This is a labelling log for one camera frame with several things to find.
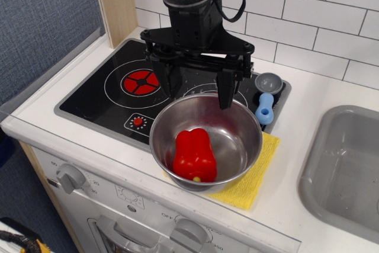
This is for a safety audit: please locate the yellow sponge cloth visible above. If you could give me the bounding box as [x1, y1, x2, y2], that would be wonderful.
[158, 129, 280, 210]

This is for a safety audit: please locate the black toy stovetop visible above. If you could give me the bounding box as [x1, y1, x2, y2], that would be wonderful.
[54, 39, 291, 152]

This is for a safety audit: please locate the red toy bell pepper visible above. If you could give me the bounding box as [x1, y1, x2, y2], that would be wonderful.
[173, 128, 217, 182]

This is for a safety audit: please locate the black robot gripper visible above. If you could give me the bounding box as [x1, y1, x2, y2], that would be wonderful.
[140, 0, 255, 110]

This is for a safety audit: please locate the grey toy sink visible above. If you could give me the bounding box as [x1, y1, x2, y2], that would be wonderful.
[298, 105, 378, 243]

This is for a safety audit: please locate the grey oven knob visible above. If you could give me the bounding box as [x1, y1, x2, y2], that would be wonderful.
[170, 219, 208, 252]

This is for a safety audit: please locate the stainless steel bowl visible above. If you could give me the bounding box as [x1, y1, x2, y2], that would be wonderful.
[149, 93, 263, 192]

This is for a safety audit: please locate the blue and grey toy spoon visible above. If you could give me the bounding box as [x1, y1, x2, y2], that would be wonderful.
[255, 72, 284, 126]

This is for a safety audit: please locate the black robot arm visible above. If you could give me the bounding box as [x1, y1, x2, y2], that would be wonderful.
[140, 0, 255, 109]

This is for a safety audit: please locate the grey timer knob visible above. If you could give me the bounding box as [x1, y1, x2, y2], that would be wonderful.
[56, 164, 86, 194]

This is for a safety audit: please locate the wooden side post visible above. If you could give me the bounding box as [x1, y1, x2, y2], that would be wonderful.
[98, 0, 138, 49]

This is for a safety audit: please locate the grey oven door handle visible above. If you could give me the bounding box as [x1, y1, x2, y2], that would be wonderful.
[96, 216, 170, 252]

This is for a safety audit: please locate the black and yellow object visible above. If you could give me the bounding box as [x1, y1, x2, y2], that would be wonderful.
[1, 230, 52, 253]

